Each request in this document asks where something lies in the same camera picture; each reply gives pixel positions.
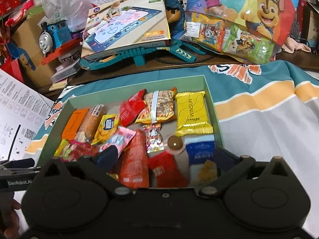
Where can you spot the drawing mat toy box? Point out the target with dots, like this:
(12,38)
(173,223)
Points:
(124,25)

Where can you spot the red printed snack packet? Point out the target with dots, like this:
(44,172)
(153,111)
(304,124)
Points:
(129,109)

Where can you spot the orange snack packet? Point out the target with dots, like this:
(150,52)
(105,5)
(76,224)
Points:
(73,124)

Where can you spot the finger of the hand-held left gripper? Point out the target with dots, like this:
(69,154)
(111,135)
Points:
(22,169)
(20,162)

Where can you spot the teal toy bridge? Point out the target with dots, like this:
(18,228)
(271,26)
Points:
(139,54)

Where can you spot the person's left hand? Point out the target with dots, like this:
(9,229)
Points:
(11,216)

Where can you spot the cartoon cat candy packet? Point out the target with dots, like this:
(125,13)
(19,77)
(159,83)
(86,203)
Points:
(153,139)

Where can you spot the orange-red clear pouch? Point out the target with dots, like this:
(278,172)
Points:
(133,161)

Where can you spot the red plastic toy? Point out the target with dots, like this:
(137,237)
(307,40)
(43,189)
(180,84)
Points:
(25,6)

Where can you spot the pink candy packet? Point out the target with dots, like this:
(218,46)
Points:
(122,139)

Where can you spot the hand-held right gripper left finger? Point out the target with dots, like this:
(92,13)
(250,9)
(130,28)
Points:
(107,156)

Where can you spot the striped cracker stick packet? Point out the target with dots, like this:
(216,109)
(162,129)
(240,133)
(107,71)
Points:
(157,107)

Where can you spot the cartoon dog gift bag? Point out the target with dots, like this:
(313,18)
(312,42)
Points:
(236,5)

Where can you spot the grey small box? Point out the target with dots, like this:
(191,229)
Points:
(67,59)

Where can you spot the clear plastic bag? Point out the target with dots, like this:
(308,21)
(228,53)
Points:
(67,2)

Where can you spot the plain red candy packet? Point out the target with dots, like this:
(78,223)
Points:
(164,169)

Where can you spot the yellow-green candy packet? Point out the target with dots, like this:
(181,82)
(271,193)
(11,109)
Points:
(61,148)

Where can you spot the long clear biscuit packet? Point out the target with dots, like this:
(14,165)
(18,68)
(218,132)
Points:
(91,122)

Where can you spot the red patterned candy packet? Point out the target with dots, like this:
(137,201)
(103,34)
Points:
(82,150)

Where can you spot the white instruction sheet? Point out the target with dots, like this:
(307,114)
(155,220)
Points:
(17,109)

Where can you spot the dark teal toy figure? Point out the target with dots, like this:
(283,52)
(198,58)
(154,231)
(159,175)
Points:
(174,12)

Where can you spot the brown jelly cup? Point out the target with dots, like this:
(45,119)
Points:
(174,143)

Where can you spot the yellow cartoon snack packet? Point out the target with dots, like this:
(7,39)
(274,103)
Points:
(107,127)

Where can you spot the yellow wafer packet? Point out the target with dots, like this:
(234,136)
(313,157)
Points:
(193,114)

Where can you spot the pink cloth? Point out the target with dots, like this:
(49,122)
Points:
(296,46)

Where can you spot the brown cardboard box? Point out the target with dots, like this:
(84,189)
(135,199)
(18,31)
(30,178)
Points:
(27,37)

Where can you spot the blue white biscuit packet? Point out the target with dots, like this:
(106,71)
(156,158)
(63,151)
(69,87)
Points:
(199,154)

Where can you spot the red paper gift bag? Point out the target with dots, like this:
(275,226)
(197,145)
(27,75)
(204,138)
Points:
(11,71)

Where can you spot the blue toy train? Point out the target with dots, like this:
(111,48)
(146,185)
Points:
(57,33)

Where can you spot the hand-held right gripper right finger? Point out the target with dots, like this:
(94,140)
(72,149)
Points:
(221,156)

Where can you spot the teal cardboard box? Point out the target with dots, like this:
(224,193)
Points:
(112,94)

